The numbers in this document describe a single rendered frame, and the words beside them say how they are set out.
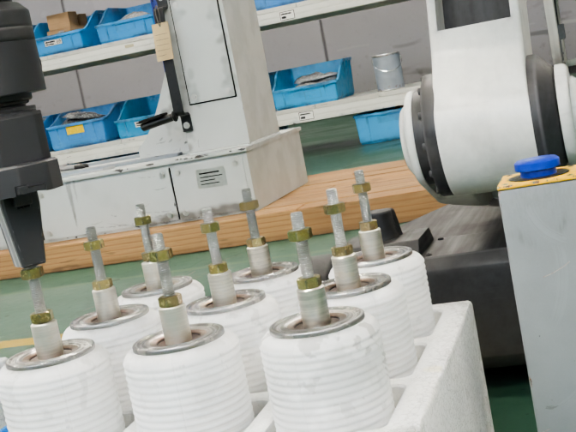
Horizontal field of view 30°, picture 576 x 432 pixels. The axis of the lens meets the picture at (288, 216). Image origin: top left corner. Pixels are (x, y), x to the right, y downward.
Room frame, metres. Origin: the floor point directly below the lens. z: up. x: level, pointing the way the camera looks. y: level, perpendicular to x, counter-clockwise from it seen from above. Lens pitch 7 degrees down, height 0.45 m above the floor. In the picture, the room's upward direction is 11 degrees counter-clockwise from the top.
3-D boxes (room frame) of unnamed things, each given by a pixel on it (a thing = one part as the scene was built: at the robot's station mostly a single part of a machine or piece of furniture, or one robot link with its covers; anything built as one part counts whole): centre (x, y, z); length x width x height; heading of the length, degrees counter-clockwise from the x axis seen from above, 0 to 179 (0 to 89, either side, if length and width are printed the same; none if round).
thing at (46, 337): (0.89, 0.22, 0.26); 0.02 x 0.02 x 0.03
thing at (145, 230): (1.12, 0.15, 0.30); 0.01 x 0.01 x 0.08
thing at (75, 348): (0.89, 0.22, 0.25); 0.08 x 0.08 x 0.01
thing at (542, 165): (0.95, -0.23, 0.32); 0.04 x 0.04 x 0.02
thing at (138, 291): (1.12, 0.15, 0.25); 0.08 x 0.08 x 0.01
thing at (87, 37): (6.35, 1.03, 0.90); 0.50 x 0.38 x 0.21; 163
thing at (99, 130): (6.37, 1.02, 0.36); 0.50 x 0.38 x 0.21; 163
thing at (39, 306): (0.89, 0.22, 0.30); 0.01 x 0.01 x 0.08
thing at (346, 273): (0.93, -0.04, 0.26); 0.02 x 0.02 x 0.03
